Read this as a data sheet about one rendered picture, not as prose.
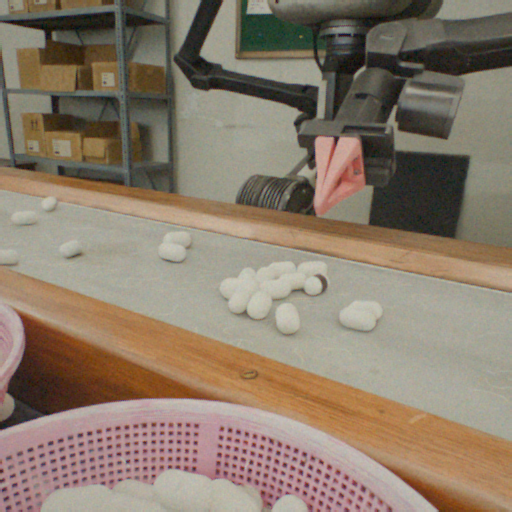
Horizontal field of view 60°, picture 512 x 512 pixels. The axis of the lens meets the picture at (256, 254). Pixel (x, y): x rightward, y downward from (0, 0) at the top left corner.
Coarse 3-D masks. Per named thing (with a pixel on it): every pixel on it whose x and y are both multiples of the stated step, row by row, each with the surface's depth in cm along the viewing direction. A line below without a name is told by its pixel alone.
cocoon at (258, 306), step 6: (258, 294) 42; (264, 294) 42; (252, 300) 41; (258, 300) 40; (264, 300) 41; (270, 300) 42; (252, 306) 40; (258, 306) 40; (264, 306) 40; (252, 312) 40; (258, 312) 40; (264, 312) 40; (258, 318) 41
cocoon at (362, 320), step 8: (344, 312) 40; (352, 312) 39; (360, 312) 39; (368, 312) 39; (344, 320) 40; (352, 320) 39; (360, 320) 39; (368, 320) 39; (360, 328) 39; (368, 328) 39
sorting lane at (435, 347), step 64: (0, 192) 93; (128, 256) 57; (192, 256) 58; (256, 256) 59; (320, 256) 60; (192, 320) 41; (256, 320) 41; (320, 320) 41; (384, 320) 42; (448, 320) 43; (384, 384) 32; (448, 384) 32
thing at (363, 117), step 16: (352, 96) 51; (368, 96) 50; (352, 112) 49; (368, 112) 49; (384, 112) 51; (352, 128) 47; (368, 128) 46; (384, 128) 46; (368, 144) 48; (384, 144) 47
